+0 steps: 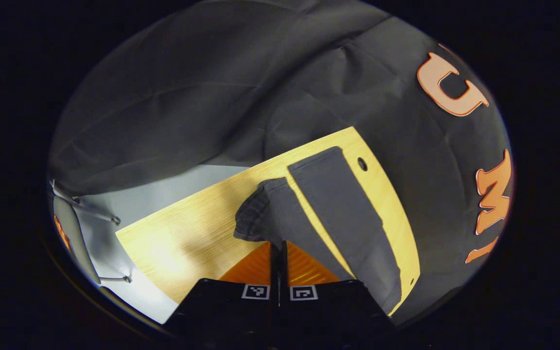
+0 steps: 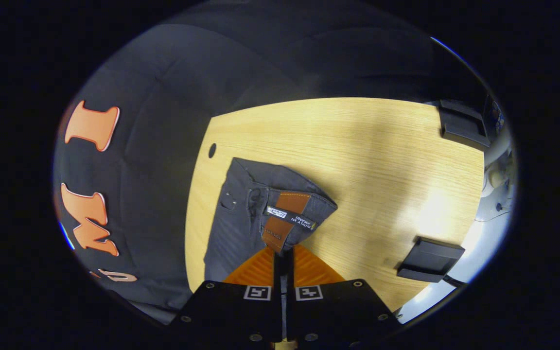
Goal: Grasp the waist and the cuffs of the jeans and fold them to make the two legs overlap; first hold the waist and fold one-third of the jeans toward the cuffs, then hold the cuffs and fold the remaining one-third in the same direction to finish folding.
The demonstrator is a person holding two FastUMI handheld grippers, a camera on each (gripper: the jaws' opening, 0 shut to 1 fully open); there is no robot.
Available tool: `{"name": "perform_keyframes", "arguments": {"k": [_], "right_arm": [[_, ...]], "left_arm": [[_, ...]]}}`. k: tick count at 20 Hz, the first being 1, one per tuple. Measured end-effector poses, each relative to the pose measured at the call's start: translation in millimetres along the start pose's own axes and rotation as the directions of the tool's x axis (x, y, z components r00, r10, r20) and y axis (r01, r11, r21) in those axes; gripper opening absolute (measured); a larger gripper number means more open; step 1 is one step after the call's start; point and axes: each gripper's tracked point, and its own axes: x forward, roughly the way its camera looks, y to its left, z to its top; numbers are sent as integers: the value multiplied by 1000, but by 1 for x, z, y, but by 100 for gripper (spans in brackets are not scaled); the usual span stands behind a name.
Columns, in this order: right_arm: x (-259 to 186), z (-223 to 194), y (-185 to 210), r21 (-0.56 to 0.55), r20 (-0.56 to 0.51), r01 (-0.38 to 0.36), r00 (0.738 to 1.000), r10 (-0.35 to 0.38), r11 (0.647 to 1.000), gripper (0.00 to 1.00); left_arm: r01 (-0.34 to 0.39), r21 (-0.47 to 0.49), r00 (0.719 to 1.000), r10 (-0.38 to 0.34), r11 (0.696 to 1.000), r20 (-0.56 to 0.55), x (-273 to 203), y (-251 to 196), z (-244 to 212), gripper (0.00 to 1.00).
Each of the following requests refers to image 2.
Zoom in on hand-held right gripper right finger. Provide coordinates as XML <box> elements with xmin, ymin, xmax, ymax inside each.
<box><xmin>286</xmin><ymin>245</ymin><xmax>402</xmax><ymax>342</ymax></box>

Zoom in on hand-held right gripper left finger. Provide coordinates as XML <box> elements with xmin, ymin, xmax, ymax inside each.
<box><xmin>172</xmin><ymin>245</ymin><xmax>283</xmax><ymax>343</ymax></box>

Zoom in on dark grey jeans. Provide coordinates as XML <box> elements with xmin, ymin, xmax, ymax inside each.
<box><xmin>204</xmin><ymin>157</ymin><xmax>339</xmax><ymax>282</ymax></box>

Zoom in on black square holder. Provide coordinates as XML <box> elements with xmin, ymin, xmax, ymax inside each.
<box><xmin>397</xmin><ymin>237</ymin><xmax>466</xmax><ymax>283</ymax></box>
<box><xmin>439</xmin><ymin>100</ymin><xmax>491</xmax><ymax>148</ymax></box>

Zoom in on black backdrop cloth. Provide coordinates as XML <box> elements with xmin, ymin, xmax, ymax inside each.
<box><xmin>52</xmin><ymin>10</ymin><xmax>485</xmax><ymax>324</ymax></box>

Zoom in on white tubular stand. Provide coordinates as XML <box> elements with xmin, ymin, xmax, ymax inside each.
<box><xmin>474</xmin><ymin>124</ymin><xmax>516</xmax><ymax>224</ymax></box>

